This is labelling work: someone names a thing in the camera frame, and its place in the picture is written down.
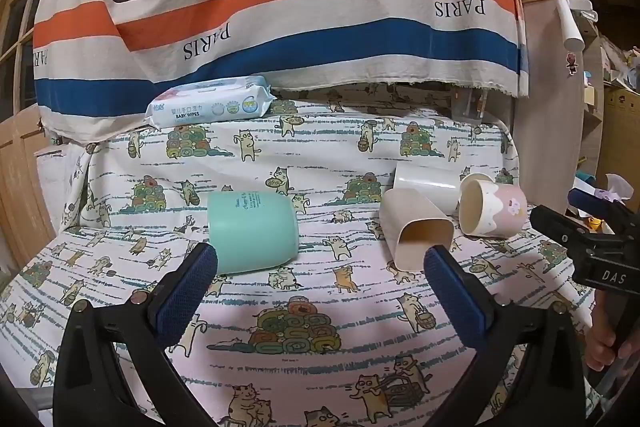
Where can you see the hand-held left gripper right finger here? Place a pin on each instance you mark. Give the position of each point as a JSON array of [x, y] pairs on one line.
[[456, 302]]

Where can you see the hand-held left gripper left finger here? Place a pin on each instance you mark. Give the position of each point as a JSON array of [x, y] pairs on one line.
[[186, 296]]

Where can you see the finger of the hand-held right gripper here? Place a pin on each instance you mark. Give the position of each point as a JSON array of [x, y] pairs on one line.
[[562, 229], [592, 203]]

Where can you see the beige square cup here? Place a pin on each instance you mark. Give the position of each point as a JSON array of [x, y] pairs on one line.
[[407, 219]]

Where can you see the pink flower cup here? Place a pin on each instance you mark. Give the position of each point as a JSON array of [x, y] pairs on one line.
[[500, 212]]

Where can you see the teal cup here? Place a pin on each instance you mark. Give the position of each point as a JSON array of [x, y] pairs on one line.
[[252, 232]]

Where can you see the white square cup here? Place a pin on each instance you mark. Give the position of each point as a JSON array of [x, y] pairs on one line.
[[425, 184]]

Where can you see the person's right hand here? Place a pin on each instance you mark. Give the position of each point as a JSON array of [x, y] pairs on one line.
[[600, 347]]

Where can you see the white tissue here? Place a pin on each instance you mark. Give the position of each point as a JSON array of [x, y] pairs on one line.
[[619, 188]]

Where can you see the cardboard box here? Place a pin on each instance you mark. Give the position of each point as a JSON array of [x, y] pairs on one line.
[[622, 132]]

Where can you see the wooden cabinet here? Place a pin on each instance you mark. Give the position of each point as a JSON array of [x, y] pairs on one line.
[[550, 122]]

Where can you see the cat print cloth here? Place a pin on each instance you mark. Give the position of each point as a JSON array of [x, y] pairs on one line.
[[310, 287]]

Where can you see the cartoon sticker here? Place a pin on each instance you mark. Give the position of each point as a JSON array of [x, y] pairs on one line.
[[572, 63]]

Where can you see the white paper roll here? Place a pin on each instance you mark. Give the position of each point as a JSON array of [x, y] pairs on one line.
[[569, 24]]

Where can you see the baby wipes pack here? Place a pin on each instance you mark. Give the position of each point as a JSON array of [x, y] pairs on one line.
[[210, 104]]

